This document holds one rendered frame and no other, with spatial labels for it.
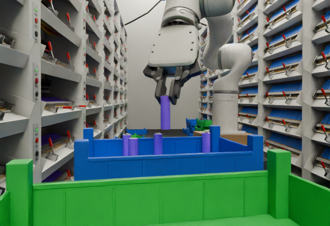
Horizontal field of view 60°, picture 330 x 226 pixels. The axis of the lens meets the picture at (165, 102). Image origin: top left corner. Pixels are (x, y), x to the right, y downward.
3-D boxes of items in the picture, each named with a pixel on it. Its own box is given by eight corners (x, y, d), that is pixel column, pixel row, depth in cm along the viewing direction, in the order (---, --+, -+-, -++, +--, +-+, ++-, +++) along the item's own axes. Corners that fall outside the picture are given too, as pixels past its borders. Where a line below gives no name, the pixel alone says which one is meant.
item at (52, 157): (79, 152, 158) (88, 128, 158) (36, 185, 97) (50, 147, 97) (43, 139, 157) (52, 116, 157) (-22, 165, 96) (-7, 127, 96)
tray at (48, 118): (79, 117, 158) (85, 101, 158) (36, 128, 97) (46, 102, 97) (43, 104, 156) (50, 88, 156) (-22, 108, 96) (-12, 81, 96)
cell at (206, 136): (208, 159, 64) (208, 130, 64) (211, 161, 62) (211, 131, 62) (201, 160, 64) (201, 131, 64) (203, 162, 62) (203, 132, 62)
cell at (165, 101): (169, 128, 55) (168, 95, 55) (171, 129, 53) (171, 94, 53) (159, 128, 55) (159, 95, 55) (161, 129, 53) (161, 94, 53)
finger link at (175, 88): (192, 76, 57) (188, 105, 54) (177, 76, 58) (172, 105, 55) (189, 67, 55) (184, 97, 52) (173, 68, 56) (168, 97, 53)
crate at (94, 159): (216, 159, 67) (216, 125, 67) (263, 184, 47) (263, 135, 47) (84, 165, 61) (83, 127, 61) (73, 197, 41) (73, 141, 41)
